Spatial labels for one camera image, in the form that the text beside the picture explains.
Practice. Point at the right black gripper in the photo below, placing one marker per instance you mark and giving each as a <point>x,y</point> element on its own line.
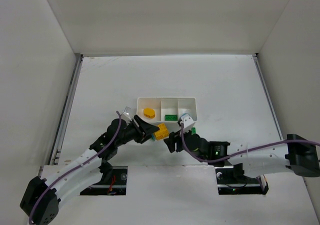
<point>179,142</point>

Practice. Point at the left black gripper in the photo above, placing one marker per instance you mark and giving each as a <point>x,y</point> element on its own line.
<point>137,128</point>

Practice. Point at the large yellow lego brick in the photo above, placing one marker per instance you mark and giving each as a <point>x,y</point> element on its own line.
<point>162,133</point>

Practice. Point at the yellow rounded lego piece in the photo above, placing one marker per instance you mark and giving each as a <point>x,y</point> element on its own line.
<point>149,113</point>

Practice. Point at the green long lego brick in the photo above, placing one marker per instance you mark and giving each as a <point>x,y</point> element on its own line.
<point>171,117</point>

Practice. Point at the blue lego brick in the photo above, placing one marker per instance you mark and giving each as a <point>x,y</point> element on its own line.
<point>153,137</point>

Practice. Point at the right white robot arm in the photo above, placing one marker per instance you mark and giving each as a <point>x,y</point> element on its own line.
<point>295,154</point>

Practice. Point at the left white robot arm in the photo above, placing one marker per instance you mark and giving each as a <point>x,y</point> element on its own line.
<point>44,197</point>

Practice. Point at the green square lego right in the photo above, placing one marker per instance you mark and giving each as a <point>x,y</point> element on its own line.
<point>193,131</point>

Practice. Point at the white three-compartment container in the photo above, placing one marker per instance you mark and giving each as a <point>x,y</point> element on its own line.
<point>163,106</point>

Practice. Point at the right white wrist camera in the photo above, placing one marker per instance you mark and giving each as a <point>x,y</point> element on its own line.
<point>187,122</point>

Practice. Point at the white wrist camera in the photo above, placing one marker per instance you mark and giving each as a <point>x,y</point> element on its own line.
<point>187,122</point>
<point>127,115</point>

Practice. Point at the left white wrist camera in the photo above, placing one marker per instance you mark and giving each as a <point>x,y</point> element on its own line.
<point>127,115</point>

